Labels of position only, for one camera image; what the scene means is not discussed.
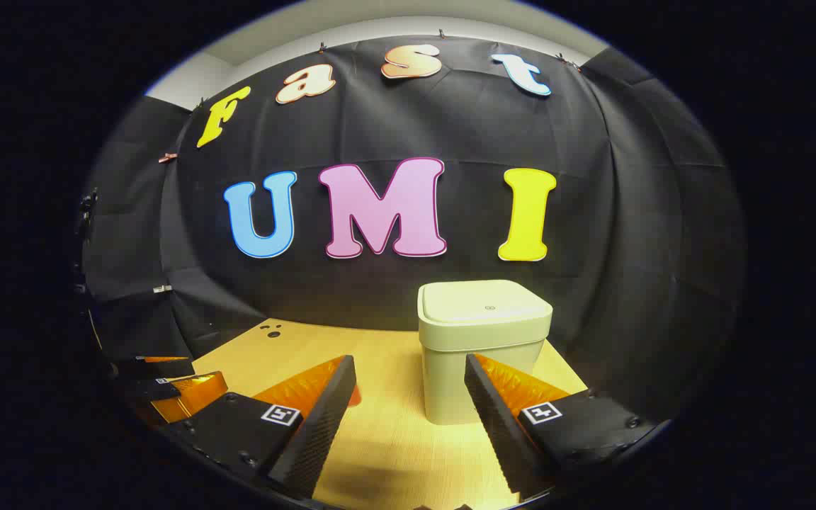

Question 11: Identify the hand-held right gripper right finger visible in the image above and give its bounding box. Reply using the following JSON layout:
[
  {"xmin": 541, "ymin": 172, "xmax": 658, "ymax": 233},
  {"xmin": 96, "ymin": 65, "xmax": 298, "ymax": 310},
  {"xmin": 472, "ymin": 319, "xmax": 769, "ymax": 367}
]
[{"xmin": 464, "ymin": 353, "xmax": 661, "ymax": 501}]

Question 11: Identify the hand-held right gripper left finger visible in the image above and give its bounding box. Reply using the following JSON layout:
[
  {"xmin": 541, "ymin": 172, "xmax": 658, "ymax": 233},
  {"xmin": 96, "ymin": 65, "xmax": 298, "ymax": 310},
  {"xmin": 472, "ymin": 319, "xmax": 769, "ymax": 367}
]
[{"xmin": 167, "ymin": 354, "xmax": 358, "ymax": 501}]

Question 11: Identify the wooden desktop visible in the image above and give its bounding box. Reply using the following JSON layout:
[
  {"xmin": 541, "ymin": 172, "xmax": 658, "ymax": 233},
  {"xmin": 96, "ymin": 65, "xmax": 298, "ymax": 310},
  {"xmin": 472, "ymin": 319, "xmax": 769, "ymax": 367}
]
[{"xmin": 192, "ymin": 319, "xmax": 589, "ymax": 510}]

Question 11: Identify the green desktop garbage bin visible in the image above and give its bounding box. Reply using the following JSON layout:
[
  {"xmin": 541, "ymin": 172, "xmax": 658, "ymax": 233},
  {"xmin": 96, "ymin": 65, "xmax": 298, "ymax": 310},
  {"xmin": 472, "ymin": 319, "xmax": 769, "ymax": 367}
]
[{"xmin": 417, "ymin": 279, "xmax": 553, "ymax": 426}]

